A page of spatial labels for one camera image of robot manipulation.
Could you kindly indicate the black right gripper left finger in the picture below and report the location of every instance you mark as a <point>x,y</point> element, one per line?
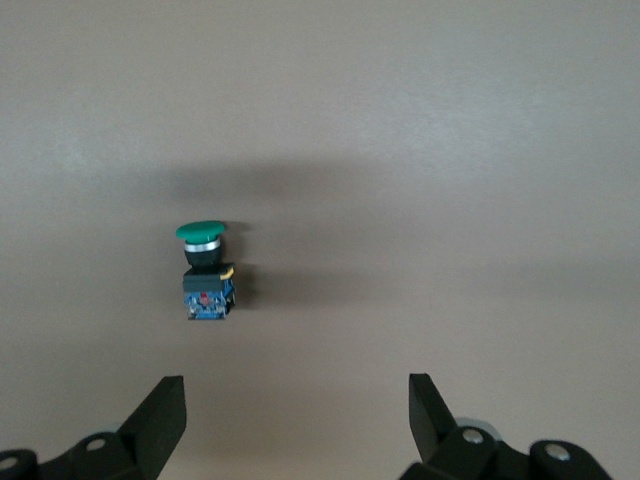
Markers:
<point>135,440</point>

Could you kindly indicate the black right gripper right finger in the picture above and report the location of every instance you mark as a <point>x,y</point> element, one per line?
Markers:
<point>470,450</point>

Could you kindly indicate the green mushroom push button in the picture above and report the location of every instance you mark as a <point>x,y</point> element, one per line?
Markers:
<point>205,280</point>

